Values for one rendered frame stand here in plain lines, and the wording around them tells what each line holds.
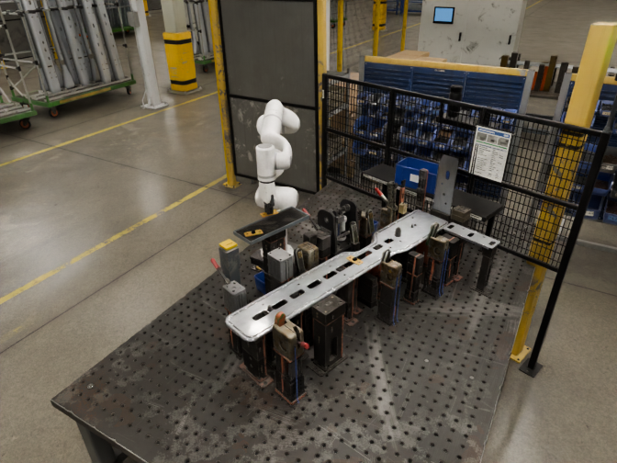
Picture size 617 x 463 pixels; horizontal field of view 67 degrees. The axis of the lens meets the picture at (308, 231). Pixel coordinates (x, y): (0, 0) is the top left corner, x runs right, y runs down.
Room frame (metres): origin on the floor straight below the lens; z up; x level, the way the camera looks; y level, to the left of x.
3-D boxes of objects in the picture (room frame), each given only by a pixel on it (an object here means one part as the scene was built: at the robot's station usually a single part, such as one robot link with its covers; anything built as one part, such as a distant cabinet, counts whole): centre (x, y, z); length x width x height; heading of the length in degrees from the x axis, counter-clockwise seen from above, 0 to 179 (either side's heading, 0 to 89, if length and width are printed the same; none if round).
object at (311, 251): (1.88, 0.00, 0.89); 0.13 x 0.11 x 0.38; 43
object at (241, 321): (1.85, -0.21, 1.00); 1.38 x 0.22 x 0.02; 133
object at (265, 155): (1.97, 0.18, 1.49); 0.09 x 0.08 x 0.13; 86
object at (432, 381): (2.01, -0.26, 0.68); 2.56 x 1.61 x 0.04; 149
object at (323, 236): (2.00, -0.06, 0.89); 0.13 x 0.11 x 0.38; 43
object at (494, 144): (2.49, -1.04, 1.30); 0.23 x 0.02 x 0.31; 43
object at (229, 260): (1.79, 0.36, 0.92); 0.08 x 0.08 x 0.44; 43
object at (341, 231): (2.09, -0.16, 0.94); 0.18 x 0.13 x 0.49; 133
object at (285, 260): (1.77, 0.13, 0.90); 0.13 x 0.10 x 0.41; 43
